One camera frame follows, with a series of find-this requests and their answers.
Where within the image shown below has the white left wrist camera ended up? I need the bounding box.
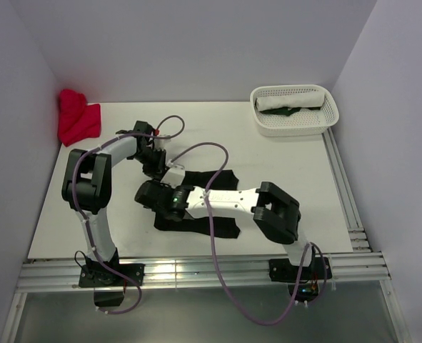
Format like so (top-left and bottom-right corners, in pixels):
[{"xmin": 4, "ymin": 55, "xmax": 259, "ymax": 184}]
[{"xmin": 153, "ymin": 135, "xmax": 171, "ymax": 150}]

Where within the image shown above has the black t shirt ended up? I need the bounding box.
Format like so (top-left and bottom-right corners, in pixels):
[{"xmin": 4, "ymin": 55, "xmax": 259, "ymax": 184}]
[{"xmin": 154, "ymin": 169, "xmax": 241, "ymax": 239}]

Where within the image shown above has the aluminium frame rail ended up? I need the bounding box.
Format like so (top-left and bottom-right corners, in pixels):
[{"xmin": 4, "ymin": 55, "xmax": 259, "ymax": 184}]
[{"xmin": 1, "ymin": 130, "xmax": 412, "ymax": 342}]

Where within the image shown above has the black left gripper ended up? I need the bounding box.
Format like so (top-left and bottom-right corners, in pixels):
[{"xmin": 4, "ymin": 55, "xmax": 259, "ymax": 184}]
[{"xmin": 132, "ymin": 148, "xmax": 167, "ymax": 179}]

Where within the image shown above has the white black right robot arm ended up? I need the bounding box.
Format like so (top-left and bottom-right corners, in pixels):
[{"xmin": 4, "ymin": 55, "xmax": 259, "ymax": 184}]
[{"xmin": 134, "ymin": 181, "xmax": 316, "ymax": 279}]

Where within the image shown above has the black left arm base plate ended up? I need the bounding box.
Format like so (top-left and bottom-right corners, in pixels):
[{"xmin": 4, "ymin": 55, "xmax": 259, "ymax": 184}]
[{"xmin": 79, "ymin": 252, "xmax": 145, "ymax": 288}]

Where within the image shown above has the white perforated plastic basket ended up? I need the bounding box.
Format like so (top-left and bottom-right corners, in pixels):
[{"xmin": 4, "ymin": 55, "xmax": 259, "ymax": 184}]
[{"xmin": 250, "ymin": 84, "xmax": 339, "ymax": 137}]

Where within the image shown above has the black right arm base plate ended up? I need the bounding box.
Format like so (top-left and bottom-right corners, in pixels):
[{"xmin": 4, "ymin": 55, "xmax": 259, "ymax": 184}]
[{"xmin": 268, "ymin": 257, "xmax": 333, "ymax": 283}]

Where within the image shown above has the rolled white t shirt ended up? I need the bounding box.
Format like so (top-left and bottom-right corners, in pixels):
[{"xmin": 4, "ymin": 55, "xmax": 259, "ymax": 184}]
[{"xmin": 255, "ymin": 91, "xmax": 325, "ymax": 111}]

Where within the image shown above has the red t shirt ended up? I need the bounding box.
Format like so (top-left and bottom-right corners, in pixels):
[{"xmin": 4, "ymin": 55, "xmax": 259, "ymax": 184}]
[{"xmin": 58, "ymin": 89, "xmax": 101, "ymax": 146}]

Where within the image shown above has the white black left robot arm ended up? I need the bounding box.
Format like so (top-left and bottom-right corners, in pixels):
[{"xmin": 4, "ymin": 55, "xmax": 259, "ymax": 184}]
[{"xmin": 61, "ymin": 121, "xmax": 168, "ymax": 285}]

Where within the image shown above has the dark green rolled t shirt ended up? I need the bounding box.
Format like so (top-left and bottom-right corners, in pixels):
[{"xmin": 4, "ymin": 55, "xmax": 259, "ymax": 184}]
[{"xmin": 259, "ymin": 106, "xmax": 321, "ymax": 116}]

